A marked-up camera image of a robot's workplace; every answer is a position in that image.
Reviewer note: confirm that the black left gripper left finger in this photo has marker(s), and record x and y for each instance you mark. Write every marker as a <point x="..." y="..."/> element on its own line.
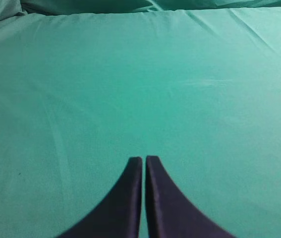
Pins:
<point x="118" y="214"/>

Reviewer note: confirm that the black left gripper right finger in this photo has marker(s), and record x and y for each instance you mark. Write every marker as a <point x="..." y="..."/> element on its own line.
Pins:
<point x="169" y="213"/>

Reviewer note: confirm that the green backdrop cloth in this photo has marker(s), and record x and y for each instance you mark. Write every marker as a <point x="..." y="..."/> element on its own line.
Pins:
<point x="12" y="8"/>

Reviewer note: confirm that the green table cloth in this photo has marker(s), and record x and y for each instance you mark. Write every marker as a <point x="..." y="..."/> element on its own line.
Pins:
<point x="82" y="93"/>

